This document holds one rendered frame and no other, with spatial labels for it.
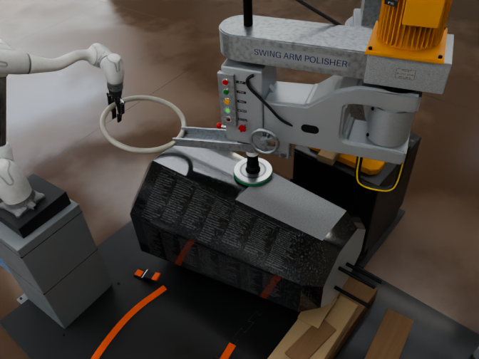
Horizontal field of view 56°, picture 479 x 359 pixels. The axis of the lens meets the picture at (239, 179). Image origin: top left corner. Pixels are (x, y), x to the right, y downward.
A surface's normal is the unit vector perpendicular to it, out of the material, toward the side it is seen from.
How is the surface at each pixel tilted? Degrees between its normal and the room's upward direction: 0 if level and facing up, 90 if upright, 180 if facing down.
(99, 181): 0
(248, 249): 45
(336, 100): 90
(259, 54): 90
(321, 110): 90
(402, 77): 90
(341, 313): 0
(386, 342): 0
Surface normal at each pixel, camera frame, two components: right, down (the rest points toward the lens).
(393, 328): -0.04, -0.73
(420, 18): -0.36, 0.65
